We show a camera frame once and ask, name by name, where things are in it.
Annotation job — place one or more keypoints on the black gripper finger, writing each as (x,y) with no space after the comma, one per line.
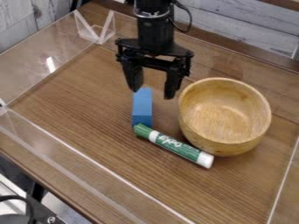
(134,74)
(172,82)

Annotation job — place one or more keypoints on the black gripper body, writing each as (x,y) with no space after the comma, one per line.
(134,57)

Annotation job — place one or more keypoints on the blue rectangular block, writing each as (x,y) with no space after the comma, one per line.
(143,107)

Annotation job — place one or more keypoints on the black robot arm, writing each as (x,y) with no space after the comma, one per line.
(154,49)

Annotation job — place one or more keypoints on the brown wooden bowl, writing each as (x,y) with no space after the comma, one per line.
(225,116)

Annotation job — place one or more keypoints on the green Expo marker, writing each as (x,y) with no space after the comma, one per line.
(198,156)

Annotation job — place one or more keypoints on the clear acrylic corner bracket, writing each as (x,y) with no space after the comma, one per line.
(92,32)

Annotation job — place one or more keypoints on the clear acrylic front wall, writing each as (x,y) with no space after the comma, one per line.
(104,196)

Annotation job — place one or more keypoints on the black stand with cable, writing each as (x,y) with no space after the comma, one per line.
(27,203)

